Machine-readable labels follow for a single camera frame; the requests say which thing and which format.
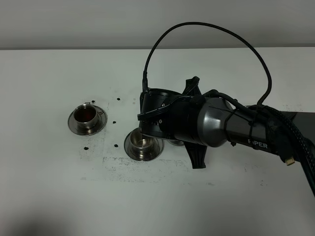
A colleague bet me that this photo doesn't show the middle steel teacup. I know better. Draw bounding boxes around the middle steel teacup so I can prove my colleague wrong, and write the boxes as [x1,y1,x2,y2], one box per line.
[130,129,155,150]

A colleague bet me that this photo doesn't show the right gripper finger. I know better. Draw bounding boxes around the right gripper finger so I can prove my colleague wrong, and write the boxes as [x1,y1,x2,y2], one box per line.
[182,76,201,95]
[184,142,207,169]

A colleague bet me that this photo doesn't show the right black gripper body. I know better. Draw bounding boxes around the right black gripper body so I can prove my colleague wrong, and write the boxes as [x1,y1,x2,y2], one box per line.
[138,88,204,145]

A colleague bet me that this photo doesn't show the steel saucer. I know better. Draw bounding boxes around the steel saucer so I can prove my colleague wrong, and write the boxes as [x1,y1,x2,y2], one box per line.
[124,128,164,162]
[67,104,107,136]

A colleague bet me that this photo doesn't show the middle steel saucer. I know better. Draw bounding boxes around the middle steel saucer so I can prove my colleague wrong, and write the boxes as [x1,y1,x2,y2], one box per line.
[124,128,164,162]

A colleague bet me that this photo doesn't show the stainless steel teapot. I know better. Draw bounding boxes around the stainless steel teapot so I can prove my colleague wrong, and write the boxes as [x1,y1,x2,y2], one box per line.
[139,126,185,146]

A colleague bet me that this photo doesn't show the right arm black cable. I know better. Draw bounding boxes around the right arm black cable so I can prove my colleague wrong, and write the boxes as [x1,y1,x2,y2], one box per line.
[142,22,315,197]

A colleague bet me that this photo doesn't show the steel teacup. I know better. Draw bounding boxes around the steel teacup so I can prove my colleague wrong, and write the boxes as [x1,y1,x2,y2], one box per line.
[130,129,155,150]
[73,104,98,129]

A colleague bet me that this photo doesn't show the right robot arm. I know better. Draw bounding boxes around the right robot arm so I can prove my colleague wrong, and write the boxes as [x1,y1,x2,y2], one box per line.
[138,77,315,188]

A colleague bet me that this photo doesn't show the left steel saucer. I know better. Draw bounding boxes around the left steel saucer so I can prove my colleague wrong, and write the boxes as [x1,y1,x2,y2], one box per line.
[67,104,107,136]

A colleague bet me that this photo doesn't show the left steel teacup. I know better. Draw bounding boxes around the left steel teacup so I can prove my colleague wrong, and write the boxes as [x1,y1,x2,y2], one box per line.
[73,104,98,129]

